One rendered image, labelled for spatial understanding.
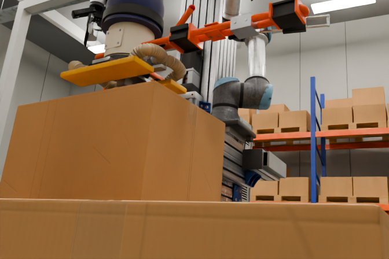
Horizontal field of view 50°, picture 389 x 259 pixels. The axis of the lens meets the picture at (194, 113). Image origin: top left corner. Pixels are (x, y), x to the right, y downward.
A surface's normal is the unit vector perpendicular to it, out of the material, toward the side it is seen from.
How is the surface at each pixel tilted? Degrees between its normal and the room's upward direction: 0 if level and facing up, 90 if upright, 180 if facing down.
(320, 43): 90
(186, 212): 90
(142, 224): 90
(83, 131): 90
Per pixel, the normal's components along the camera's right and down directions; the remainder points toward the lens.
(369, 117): -0.46, -0.32
